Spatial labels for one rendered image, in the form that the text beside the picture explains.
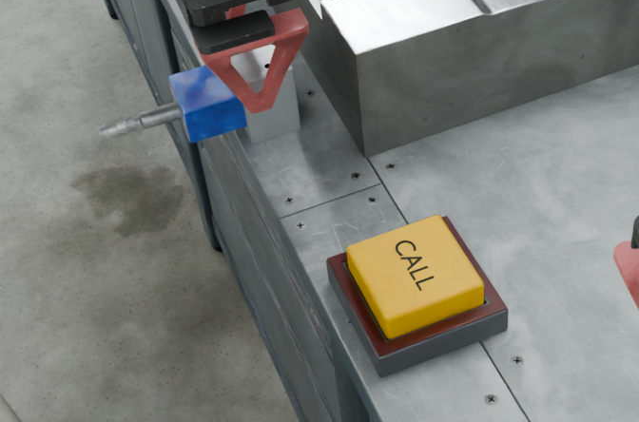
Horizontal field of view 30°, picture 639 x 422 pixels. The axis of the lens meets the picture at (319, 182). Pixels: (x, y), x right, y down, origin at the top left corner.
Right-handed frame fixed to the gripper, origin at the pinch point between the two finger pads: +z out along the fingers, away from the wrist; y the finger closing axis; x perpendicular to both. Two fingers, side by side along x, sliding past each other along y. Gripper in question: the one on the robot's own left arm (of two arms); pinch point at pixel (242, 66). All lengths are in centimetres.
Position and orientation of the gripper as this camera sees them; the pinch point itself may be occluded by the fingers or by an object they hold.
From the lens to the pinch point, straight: 79.8
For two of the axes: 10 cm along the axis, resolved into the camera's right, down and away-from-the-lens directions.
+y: -3.3, -6.5, 6.9
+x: -9.4, 3.0, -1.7
